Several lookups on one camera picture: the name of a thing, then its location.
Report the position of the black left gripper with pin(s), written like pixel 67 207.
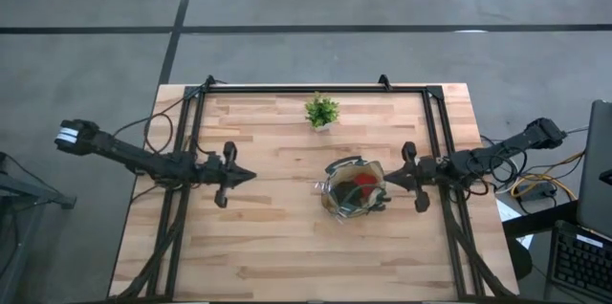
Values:
pixel 222 172

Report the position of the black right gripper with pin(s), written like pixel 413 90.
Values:
pixel 416 175

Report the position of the black and red glove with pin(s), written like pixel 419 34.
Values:
pixel 365 182

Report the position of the beige green gardening bag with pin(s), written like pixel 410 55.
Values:
pixel 354 165

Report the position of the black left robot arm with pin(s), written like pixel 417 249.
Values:
pixel 134 158

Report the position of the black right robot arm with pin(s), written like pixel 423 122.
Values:
pixel 502 148

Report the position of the small potted green plant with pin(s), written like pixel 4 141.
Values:
pixel 322 110

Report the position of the white paper sheet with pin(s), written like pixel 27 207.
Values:
pixel 507 212

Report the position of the grey power box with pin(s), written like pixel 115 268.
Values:
pixel 538 191

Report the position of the black round stool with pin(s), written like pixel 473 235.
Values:
pixel 521 258

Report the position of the black side desk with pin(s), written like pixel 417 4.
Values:
pixel 540 220

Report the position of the grey laptop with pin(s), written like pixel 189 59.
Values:
pixel 595 175

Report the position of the grey metal stand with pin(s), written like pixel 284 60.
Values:
pixel 38 194

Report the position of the black metal table frame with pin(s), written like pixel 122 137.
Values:
pixel 311 89

